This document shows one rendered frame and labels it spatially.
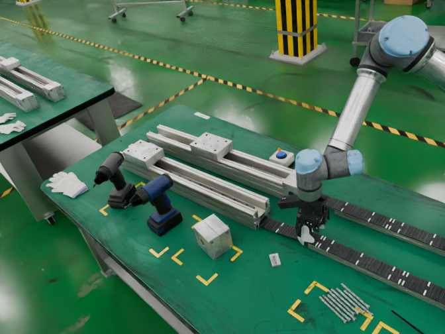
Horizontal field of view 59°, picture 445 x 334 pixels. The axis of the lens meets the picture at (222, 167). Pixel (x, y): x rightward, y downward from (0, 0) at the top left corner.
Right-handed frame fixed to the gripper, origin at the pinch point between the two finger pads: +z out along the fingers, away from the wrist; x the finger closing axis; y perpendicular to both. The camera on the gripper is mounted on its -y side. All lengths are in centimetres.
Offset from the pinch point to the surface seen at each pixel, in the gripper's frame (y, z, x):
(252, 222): -18.7, -1.2, -5.0
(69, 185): -109, 1, -28
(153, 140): -94, -3, 14
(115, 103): -307, 80, 123
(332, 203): 0.6, -0.1, 18.9
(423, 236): 32.3, -0.4, 18.7
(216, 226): -24.9, -6.5, -16.8
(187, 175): -59, -2, 2
